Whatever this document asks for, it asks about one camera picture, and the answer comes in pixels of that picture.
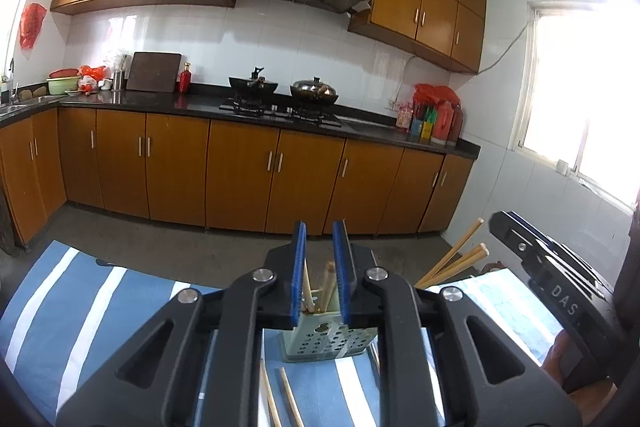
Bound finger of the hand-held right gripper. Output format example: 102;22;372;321
510;210;608;294
488;210;551;275

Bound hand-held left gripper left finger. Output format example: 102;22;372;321
55;220;307;427

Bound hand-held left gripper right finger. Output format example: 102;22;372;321
332;219;583;427

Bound green perforated utensil holder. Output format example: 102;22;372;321
279;302;378;364

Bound wooden base cabinets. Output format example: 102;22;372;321
0;104;475;248

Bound row of condiment bottles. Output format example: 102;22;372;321
396;99;465;145

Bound gas stove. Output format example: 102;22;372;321
220;99;346;128

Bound window with white cup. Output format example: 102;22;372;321
515;0;640;212

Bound red plastic bag behind bottles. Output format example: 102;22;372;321
414;83;461;105

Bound dark pot with lid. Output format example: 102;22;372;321
290;77;340;104

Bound black wok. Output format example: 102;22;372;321
228;67;278;100

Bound black kitchen countertop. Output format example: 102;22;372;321
0;82;482;158

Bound blue white striped tablecloth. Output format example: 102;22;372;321
0;239;566;427

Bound dark wooden cutting board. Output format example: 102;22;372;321
126;52;182;92

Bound white plastic bag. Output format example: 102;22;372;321
102;52;132;75

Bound red crumpled plastic bag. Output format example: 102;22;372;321
79;65;108;90

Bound green basin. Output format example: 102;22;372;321
46;78;80;96

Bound steel sink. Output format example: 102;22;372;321
0;96;53;114

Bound steel faucet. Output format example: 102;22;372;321
7;58;21;102

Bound red hanging plastic bag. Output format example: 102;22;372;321
19;3;47;50

